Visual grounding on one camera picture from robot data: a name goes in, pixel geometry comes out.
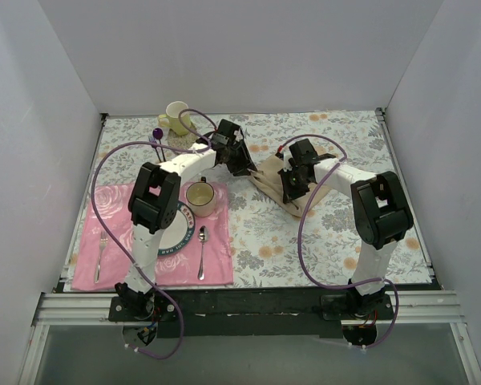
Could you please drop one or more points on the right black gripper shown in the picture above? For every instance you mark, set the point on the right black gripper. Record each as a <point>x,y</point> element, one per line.
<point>289,187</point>

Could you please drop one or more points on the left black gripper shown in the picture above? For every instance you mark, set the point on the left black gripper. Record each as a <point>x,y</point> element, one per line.
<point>240,159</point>

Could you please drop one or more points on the beige cloth napkin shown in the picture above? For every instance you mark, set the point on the beige cloth napkin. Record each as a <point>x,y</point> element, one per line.
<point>267,179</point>

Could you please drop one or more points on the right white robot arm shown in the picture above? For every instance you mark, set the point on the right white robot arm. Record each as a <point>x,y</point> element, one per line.
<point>382,215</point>

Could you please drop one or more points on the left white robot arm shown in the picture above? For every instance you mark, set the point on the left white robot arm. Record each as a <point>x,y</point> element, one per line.
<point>155,197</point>

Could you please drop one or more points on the cream mug dark rim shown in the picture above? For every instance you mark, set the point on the cream mug dark rim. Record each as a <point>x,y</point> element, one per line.
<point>201,198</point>

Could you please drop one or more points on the round woven coaster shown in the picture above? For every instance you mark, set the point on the round woven coaster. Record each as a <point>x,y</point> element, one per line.
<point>184,142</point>

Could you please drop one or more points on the silver metal spoon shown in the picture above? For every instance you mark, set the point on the silver metal spoon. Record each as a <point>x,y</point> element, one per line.
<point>203,237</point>

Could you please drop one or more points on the yellow mug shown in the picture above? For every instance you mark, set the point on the yellow mug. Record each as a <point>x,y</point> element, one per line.
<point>176,118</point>

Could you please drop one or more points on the purple plastic spoon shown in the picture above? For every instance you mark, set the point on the purple plastic spoon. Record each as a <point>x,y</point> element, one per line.
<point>157,135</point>

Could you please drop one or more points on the purple plastic fork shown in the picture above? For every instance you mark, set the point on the purple plastic fork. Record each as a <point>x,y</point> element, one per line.
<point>155,142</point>

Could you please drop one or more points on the white plate teal rim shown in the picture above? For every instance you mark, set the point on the white plate teal rim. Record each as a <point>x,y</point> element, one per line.
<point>173,239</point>

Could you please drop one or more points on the silver metal fork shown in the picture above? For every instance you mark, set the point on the silver metal fork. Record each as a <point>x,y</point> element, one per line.
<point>102,245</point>

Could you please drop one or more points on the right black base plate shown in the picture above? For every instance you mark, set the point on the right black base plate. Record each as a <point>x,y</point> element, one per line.
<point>336,309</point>

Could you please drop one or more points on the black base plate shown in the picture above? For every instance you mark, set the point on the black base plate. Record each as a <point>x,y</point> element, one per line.
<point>155,308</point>
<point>336,309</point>

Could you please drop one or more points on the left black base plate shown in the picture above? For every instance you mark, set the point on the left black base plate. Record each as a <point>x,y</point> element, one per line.
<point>155,308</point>

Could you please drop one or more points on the aluminium frame rail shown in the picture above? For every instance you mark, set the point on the aluminium frame rail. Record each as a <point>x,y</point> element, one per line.
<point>423,306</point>

